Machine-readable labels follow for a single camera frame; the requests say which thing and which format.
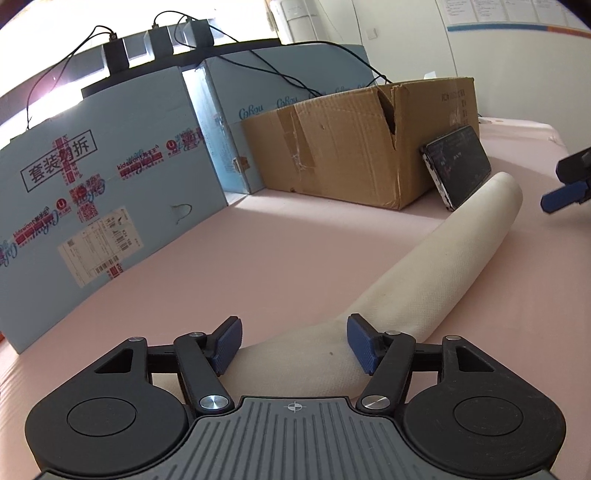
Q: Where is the white fabric shopping bag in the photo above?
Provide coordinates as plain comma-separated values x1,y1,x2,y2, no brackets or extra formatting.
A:
150,171,524,400

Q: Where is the black smartphone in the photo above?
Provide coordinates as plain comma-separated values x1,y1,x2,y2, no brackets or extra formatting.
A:
420,125,492,212

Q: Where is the open brown cardboard box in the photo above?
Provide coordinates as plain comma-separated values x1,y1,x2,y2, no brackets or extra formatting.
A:
242,77,478,210

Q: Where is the light blue foam board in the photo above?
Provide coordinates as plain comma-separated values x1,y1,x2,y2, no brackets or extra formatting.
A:
1,67,226,352

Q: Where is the black cable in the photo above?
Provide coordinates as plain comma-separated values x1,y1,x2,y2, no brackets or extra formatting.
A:
151,10,394,99

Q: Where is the black camera mounting bar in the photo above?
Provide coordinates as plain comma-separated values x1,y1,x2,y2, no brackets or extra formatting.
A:
81,39,281,99

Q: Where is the black camera left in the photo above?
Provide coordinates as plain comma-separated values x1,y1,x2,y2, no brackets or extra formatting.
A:
102,39,129,75

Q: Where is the black camera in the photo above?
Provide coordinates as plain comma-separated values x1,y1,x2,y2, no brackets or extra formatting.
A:
147,26,173,60
183,19,214,49
102,39,129,75

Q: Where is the black camera middle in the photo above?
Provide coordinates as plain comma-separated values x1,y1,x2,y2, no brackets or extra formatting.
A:
147,26,173,60

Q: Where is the black camera right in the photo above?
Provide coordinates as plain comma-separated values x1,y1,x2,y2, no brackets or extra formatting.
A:
183,19,214,49

